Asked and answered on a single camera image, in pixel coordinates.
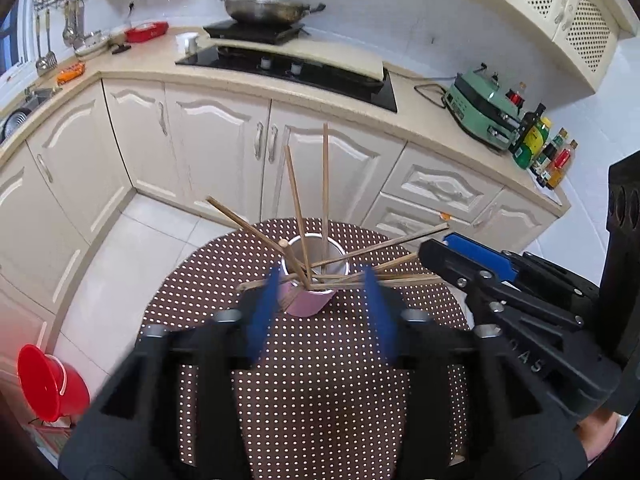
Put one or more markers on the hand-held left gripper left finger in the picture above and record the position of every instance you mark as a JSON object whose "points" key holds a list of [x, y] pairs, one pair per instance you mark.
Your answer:
{"points": [[262, 310]]}

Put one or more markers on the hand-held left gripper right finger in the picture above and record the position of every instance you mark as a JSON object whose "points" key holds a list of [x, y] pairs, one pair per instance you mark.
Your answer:
{"points": [[380, 315]]}

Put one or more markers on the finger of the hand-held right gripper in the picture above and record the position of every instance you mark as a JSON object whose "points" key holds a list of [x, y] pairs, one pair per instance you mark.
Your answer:
{"points": [[485, 255], [465, 270]]}

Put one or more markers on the pink cup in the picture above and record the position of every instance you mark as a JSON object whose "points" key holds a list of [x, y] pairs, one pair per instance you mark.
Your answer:
{"points": [[310, 305]]}

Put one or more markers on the pile of wooden chopsticks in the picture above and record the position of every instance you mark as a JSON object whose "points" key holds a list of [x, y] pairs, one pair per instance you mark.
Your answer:
{"points": [[326, 185]]}

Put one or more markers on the person's right hand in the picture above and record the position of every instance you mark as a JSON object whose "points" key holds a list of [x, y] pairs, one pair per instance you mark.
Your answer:
{"points": [[597, 435]]}

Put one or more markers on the brown dotted tablecloth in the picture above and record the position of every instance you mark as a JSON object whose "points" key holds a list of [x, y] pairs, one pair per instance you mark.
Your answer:
{"points": [[320, 385]]}

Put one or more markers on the row of condiment bottles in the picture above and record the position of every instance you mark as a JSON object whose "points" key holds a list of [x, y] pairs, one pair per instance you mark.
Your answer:
{"points": [[530, 145]]}

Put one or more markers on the green electric cooker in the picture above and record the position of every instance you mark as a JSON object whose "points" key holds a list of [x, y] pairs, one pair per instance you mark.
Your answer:
{"points": [[480, 110]]}

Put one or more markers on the cream kitchen base cabinets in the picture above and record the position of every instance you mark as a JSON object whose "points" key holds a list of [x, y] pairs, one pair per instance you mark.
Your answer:
{"points": [[210, 150]]}

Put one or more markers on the red plastic basin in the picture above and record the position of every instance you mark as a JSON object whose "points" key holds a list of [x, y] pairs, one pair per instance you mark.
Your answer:
{"points": [[55, 390]]}

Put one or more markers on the black glass gas hob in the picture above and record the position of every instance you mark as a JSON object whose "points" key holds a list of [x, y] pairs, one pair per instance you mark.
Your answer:
{"points": [[320, 78]]}

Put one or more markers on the black induction cooker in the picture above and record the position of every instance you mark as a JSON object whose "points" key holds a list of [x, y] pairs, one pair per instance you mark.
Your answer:
{"points": [[250, 33]]}

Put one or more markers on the small white cup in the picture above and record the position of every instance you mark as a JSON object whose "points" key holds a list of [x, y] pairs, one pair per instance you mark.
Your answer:
{"points": [[187, 42]]}

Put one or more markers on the small black object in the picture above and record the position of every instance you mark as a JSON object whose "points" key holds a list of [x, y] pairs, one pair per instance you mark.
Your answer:
{"points": [[121, 48]]}

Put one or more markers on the wok with glass lid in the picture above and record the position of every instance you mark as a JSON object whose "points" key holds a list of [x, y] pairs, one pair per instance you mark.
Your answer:
{"points": [[265, 10]]}

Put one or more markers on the red container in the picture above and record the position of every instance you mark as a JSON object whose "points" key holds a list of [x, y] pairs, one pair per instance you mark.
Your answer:
{"points": [[146, 32]]}

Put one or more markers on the orange packet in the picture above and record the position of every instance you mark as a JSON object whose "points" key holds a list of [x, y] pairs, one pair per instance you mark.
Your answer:
{"points": [[71, 73]]}

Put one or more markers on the steel kitchen sink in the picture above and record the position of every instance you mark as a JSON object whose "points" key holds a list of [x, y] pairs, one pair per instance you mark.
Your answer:
{"points": [[35, 100]]}

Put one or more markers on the metal dish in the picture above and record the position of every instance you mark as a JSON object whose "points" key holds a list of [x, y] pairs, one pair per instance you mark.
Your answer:
{"points": [[14, 125]]}

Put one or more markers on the stack of bowls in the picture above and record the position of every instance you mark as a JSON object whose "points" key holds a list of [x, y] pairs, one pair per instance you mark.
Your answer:
{"points": [[92, 44]]}

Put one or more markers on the metal slotted spatula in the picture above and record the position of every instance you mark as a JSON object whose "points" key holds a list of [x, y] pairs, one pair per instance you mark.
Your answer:
{"points": [[46, 62]]}

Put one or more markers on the metal ladle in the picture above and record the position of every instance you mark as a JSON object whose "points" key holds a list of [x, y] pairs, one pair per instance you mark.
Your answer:
{"points": [[68, 35]]}

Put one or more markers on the kitchen window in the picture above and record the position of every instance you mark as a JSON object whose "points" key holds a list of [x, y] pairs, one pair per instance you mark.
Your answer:
{"points": [[10, 35]]}

